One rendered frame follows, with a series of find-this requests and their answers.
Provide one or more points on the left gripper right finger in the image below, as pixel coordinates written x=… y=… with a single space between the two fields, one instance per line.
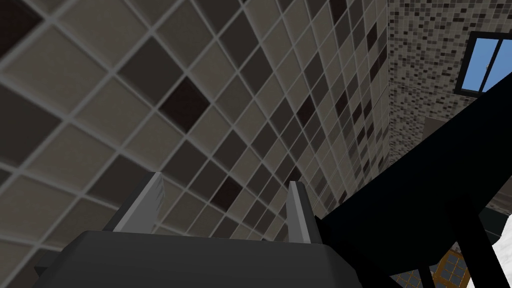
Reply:
x=299 y=218

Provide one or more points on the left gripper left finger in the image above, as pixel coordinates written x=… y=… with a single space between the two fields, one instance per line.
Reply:
x=138 y=208

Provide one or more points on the yellow framed glass door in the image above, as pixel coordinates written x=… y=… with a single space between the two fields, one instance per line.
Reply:
x=450 y=270

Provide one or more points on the black framed window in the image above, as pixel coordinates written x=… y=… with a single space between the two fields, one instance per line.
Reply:
x=482 y=64

